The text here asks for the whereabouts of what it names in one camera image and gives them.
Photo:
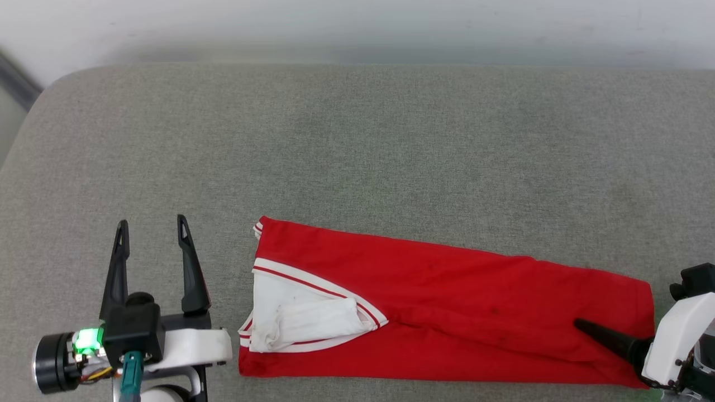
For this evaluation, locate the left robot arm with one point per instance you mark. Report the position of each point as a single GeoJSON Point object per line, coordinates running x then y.
{"type": "Point", "coordinates": [53, 363]}

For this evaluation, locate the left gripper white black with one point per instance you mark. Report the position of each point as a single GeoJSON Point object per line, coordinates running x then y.
{"type": "Point", "coordinates": [195, 346]}

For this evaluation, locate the dark grey baseboard strip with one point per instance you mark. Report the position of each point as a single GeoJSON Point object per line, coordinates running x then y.
{"type": "Point", "coordinates": [17, 81]}

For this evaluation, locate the red and white jersey garment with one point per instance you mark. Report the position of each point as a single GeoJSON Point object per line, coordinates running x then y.
{"type": "Point", "coordinates": [447, 301]}

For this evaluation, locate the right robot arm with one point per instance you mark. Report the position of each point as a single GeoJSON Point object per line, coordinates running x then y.
{"type": "Point", "coordinates": [705, 368]}

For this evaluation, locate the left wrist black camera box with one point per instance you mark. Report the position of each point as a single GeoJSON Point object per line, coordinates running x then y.
{"type": "Point", "coordinates": [134, 329]}

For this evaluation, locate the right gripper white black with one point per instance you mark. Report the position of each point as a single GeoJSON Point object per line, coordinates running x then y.
{"type": "Point", "coordinates": [673, 340]}

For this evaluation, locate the grey fabric sofa cushion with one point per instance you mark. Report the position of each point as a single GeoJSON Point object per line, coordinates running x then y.
{"type": "Point", "coordinates": [335, 139]}

